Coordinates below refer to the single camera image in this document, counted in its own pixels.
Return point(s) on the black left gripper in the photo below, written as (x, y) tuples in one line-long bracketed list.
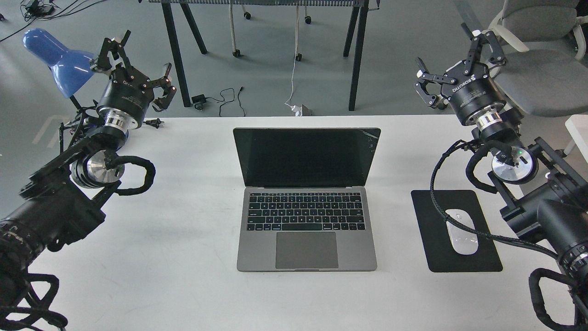
[(125, 100)]

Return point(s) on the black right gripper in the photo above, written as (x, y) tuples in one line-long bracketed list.
[(473, 94)]

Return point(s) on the grey laptop computer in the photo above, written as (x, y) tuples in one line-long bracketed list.
[(305, 207)]

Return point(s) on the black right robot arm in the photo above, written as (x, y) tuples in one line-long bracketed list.
[(546, 199)]

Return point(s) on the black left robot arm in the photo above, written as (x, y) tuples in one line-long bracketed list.
[(63, 200)]

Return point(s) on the black power plug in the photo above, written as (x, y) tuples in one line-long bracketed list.
[(156, 123)]

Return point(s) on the blue desk lamp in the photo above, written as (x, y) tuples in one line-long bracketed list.
[(70, 69)]

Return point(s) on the grey office chair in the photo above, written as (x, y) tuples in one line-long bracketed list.
[(543, 75)]

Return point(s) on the white side table corner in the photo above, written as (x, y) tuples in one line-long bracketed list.
[(577, 126)]

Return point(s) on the white computer mouse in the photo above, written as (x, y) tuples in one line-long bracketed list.
[(463, 242)]

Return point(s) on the black mouse pad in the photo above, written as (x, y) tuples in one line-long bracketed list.
[(439, 251)]

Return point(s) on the black power adapter with cable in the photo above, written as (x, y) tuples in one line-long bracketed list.
[(199, 100)]

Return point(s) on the black metal table frame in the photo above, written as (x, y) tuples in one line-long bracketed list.
[(253, 30)]

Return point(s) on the white charger with cable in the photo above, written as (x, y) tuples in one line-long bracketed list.
[(297, 110)]

